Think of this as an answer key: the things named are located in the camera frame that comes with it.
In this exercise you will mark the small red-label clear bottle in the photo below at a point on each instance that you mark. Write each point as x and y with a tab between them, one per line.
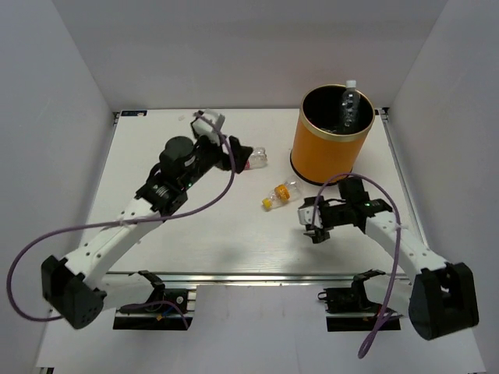
257	159

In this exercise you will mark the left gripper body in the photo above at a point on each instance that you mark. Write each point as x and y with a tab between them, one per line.
209	155

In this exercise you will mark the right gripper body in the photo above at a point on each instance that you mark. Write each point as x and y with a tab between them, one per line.
334	214

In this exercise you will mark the yellow-cap orange-label bottle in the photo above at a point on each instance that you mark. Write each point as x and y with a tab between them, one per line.
283	194

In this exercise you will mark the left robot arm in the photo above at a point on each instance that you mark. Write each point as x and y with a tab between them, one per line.
77	287

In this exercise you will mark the blue table sticker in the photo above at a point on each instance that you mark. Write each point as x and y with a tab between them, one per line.
133	113

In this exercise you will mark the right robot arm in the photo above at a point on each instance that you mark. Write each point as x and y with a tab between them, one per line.
439	297

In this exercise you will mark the large clear unlabelled bottle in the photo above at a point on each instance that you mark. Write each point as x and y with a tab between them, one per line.
349	107

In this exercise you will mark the orange cylindrical bin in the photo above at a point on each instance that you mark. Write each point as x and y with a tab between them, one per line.
320	149

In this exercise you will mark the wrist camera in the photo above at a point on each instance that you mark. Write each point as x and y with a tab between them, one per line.
309	215
208	123

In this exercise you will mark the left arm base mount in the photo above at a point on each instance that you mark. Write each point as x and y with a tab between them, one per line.
175	313

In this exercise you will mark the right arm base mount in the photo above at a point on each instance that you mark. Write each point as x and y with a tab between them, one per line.
348	308

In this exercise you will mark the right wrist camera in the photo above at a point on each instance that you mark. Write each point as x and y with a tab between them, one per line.
309	215

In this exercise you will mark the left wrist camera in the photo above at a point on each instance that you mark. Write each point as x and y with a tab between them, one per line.
208	123

